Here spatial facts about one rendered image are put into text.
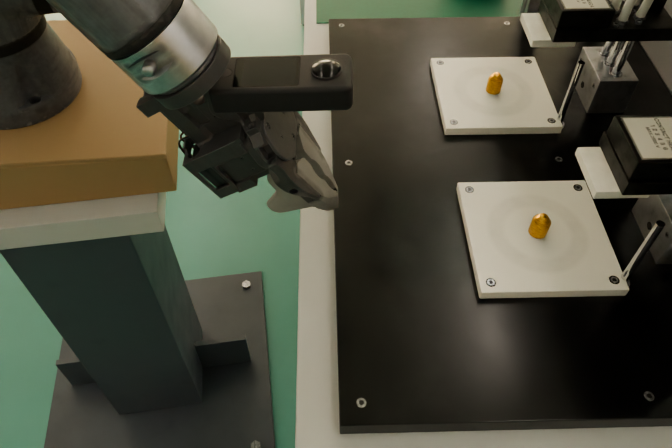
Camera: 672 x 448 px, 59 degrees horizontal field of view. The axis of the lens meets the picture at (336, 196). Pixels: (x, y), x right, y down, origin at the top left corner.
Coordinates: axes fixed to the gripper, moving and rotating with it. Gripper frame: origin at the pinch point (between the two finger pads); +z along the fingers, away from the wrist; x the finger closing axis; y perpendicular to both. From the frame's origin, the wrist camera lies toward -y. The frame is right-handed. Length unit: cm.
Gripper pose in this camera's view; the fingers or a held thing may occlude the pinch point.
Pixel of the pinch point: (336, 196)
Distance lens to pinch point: 58.9
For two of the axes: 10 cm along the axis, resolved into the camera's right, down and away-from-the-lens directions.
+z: 5.1, 5.5, 6.6
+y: -8.6, 3.3, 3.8
